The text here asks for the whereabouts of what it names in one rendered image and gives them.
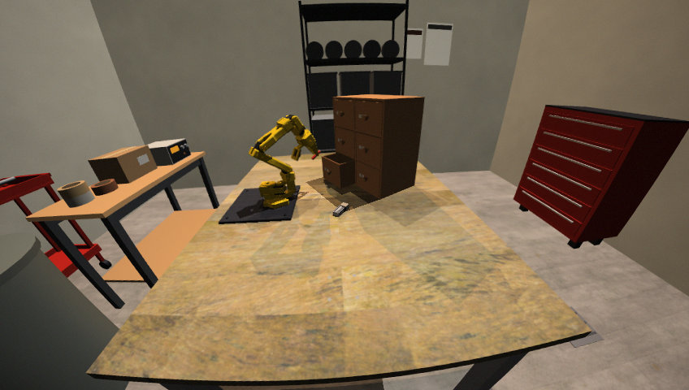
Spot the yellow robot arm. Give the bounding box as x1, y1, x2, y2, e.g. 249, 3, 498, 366
249, 115, 306, 209

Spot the dark brown wooden chest of drawers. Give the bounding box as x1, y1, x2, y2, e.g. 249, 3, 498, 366
332, 95, 425, 199

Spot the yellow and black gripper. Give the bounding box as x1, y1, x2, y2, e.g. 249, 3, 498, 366
291, 129, 319, 161

